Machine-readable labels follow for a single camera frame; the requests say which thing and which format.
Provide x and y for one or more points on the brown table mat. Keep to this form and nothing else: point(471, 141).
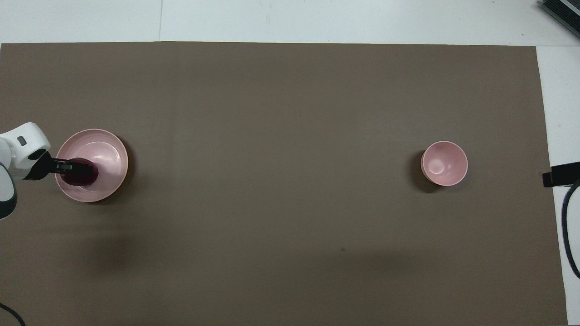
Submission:
point(290, 136)

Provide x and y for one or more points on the pink bowl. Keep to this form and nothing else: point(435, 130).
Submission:
point(446, 163)

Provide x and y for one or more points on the pink plate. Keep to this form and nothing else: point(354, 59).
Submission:
point(111, 156)

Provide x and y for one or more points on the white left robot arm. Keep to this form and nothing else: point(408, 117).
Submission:
point(27, 136)

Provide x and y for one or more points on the dark red apple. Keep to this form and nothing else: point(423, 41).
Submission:
point(81, 180)

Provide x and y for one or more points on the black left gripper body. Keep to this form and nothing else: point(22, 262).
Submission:
point(38, 167)

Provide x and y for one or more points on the grey ribbed metal box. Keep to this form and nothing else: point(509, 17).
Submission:
point(562, 9)

